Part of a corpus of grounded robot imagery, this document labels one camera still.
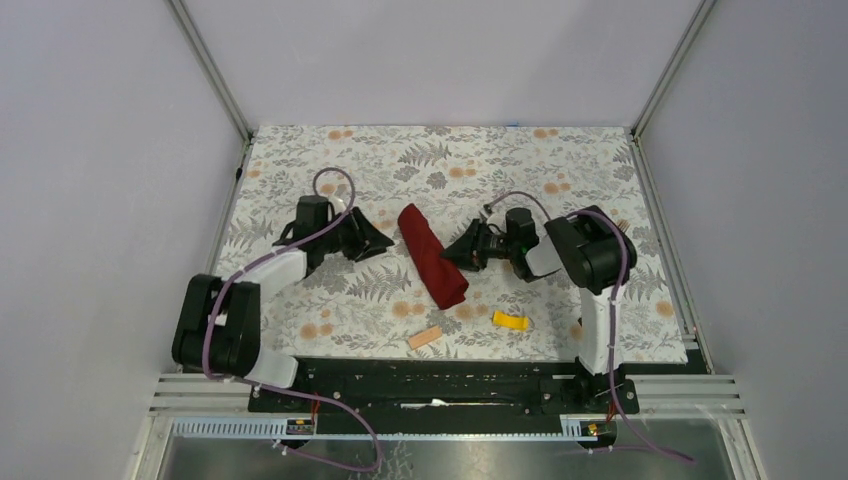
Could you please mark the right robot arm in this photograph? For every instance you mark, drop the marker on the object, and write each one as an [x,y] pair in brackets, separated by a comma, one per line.
[598,258]

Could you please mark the floral patterned table mat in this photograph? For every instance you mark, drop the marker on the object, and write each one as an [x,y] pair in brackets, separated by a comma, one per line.
[369,309]

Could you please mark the light wooden block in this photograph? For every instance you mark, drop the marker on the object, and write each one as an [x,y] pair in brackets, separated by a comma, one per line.
[425,337]

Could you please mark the yellow block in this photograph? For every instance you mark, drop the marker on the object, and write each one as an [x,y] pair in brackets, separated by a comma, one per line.
[519,323]

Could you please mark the dark red cloth napkin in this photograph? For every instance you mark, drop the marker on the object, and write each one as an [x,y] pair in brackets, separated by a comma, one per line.
[444,282]

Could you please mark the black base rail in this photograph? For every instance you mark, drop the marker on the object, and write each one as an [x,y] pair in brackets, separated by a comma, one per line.
[431,397]

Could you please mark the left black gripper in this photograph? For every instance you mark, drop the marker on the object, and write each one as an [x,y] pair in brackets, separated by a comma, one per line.
[366,239]

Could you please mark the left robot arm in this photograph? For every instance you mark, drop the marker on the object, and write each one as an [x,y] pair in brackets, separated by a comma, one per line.
[219,326]

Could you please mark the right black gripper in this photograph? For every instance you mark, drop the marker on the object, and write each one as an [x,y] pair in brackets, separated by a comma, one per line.
[468,250]

